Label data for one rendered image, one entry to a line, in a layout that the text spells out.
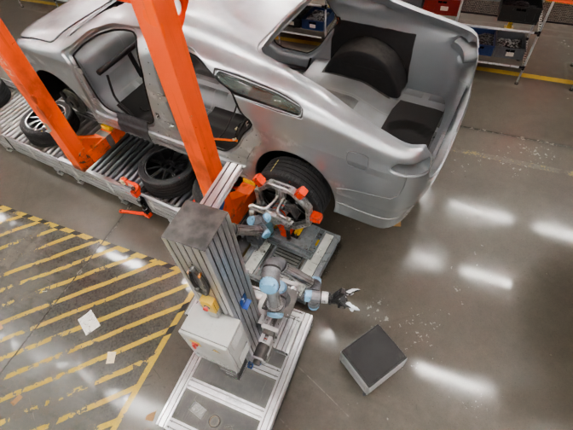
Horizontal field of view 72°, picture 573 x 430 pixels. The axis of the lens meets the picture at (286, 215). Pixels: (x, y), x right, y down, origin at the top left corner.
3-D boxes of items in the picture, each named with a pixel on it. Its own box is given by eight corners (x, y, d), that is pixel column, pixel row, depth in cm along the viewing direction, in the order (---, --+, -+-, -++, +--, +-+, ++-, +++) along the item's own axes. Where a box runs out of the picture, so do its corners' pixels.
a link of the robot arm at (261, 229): (226, 227, 264) (274, 229, 302) (218, 217, 270) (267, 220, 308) (218, 241, 268) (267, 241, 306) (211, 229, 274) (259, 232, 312)
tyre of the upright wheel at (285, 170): (294, 211, 403) (344, 204, 354) (283, 228, 392) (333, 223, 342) (254, 162, 374) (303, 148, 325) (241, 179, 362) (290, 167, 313)
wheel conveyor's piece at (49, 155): (118, 138, 549) (107, 115, 517) (72, 180, 506) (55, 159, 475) (68, 119, 582) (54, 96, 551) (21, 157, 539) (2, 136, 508)
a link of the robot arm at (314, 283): (262, 252, 257) (314, 282, 281) (258, 267, 250) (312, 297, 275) (274, 246, 249) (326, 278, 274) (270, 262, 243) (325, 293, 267)
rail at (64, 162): (236, 239, 414) (233, 227, 396) (231, 246, 409) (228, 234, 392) (71, 166, 496) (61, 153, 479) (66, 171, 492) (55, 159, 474)
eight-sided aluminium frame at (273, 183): (313, 231, 364) (312, 193, 321) (310, 236, 361) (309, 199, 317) (263, 211, 382) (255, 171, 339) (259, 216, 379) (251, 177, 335)
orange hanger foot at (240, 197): (266, 186, 408) (262, 163, 380) (239, 223, 382) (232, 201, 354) (252, 181, 414) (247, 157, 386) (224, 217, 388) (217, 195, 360)
